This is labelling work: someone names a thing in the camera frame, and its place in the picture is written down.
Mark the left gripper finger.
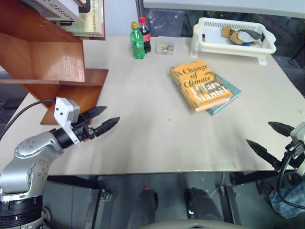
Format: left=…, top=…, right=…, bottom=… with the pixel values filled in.
left=94, top=116, right=121, bottom=138
left=82, top=105, right=108, bottom=120

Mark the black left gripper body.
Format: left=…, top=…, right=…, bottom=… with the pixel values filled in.
left=71, top=113, right=96, bottom=143

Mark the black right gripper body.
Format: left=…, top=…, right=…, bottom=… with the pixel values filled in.
left=274, top=140, right=305, bottom=173

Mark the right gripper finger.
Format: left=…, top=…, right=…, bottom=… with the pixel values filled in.
left=267, top=121, right=295, bottom=137
left=246, top=139, right=282, bottom=172

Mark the teal hardcover book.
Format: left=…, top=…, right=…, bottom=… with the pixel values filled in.
left=172, top=75, right=242, bottom=117

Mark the orange hardcover book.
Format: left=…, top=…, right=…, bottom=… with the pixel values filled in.
left=169, top=59, right=234, bottom=113

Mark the brown wooden bookshelf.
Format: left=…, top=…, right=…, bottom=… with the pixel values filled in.
left=0, top=0, right=109, bottom=126

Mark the gold cover book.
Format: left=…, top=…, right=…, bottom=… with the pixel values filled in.
left=51, top=0, right=106, bottom=41

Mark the white design book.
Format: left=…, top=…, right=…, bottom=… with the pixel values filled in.
left=22, top=0, right=84, bottom=23

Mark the dark shoe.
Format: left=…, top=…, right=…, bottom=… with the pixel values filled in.
left=256, top=179, right=275, bottom=200

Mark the blue jeans leg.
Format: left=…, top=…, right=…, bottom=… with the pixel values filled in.
left=268, top=183, right=305, bottom=219

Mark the green plastic soda bottle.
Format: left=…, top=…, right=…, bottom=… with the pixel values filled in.
left=129, top=21, right=146, bottom=61

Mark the dark cola bottle red cap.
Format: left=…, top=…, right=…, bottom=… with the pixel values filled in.
left=138, top=16, right=152, bottom=54

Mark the clear box of colourful pins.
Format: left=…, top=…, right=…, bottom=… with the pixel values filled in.
left=155, top=36, right=176, bottom=56

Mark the grey-green work glove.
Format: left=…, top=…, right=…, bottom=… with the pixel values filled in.
left=238, top=29, right=266, bottom=43

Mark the grey robot torso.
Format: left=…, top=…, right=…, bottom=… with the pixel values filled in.
left=140, top=219, right=242, bottom=229

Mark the white plastic basket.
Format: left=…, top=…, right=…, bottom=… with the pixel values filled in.
left=189, top=17, right=277, bottom=66

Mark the grey board panel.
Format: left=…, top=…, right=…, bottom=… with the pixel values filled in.
left=142, top=0, right=305, bottom=19

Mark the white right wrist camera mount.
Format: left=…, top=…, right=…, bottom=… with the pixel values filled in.
left=289, top=121, right=305, bottom=177

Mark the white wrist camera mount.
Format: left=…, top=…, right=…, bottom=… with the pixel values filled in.
left=289, top=121, right=305, bottom=177
left=53, top=96, right=81, bottom=146

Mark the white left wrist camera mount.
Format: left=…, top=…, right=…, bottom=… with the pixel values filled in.
left=53, top=96, right=81, bottom=146

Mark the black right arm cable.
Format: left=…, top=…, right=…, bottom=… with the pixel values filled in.
left=277, top=151, right=305, bottom=212

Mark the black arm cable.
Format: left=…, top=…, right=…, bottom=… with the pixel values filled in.
left=0, top=98, right=57, bottom=141
left=277, top=151, right=305, bottom=212

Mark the thin white cable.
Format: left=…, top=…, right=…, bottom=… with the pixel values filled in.
left=210, top=172, right=226, bottom=197

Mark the black table frame leg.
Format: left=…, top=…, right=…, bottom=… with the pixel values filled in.
left=223, top=184, right=242, bottom=225

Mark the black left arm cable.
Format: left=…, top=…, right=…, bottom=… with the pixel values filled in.
left=0, top=98, right=57, bottom=141

